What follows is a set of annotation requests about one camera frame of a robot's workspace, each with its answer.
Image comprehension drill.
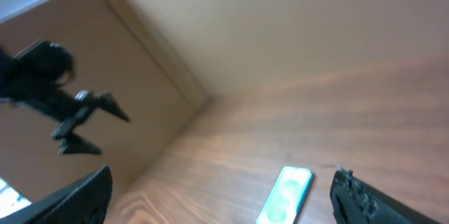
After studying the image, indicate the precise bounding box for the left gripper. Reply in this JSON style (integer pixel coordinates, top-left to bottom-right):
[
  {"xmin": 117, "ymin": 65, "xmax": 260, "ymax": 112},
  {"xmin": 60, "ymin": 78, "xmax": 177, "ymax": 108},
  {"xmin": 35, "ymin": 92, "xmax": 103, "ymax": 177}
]
[{"xmin": 21, "ymin": 88, "xmax": 130, "ymax": 155}]

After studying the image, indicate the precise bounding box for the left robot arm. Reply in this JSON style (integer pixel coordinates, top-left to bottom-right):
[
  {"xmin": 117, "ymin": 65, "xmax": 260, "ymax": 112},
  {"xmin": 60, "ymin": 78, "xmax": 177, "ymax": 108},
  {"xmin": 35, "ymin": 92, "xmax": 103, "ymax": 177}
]
[{"xmin": 1, "ymin": 39, "xmax": 130, "ymax": 155}]

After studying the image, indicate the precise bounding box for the turquoise screen smartphone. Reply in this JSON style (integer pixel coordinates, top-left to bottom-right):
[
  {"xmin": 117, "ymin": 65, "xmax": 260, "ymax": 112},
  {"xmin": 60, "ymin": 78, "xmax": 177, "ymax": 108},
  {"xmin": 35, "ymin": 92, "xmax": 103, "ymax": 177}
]
[{"xmin": 255, "ymin": 166, "xmax": 314, "ymax": 224}]

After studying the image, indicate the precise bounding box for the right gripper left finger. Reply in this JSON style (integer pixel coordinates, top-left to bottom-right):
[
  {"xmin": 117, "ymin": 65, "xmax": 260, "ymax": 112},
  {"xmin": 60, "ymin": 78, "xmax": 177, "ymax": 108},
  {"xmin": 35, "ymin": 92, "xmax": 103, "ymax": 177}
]
[{"xmin": 1, "ymin": 166, "xmax": 113, "ymax": 224}]

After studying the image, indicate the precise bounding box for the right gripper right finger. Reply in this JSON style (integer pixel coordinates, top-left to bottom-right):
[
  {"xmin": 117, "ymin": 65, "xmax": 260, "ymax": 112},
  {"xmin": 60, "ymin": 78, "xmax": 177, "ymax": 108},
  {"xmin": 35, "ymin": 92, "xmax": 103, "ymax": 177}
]
[{"xmin": 330, "ymin": 169, "xmax": 438, "ymax": 224}]

